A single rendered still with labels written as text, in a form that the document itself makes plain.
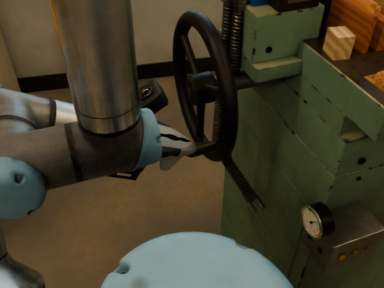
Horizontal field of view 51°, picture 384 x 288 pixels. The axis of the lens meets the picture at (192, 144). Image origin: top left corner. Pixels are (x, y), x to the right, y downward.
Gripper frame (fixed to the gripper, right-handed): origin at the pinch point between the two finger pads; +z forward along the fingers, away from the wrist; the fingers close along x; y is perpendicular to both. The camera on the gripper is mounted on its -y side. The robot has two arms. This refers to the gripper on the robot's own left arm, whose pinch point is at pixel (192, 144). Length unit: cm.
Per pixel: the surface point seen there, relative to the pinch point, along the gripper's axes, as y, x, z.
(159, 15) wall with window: 24, -144, 51
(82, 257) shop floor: 82, -37, 15
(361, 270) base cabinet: 20, 11, 62
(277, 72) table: -15.7, -5.4, 12.1
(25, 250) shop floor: 92, -46, -1
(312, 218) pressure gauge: 0.0, 14.8, 20.5
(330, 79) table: -20.5, 2.3, 15.5
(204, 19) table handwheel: -17.9, -10.7, -3.7
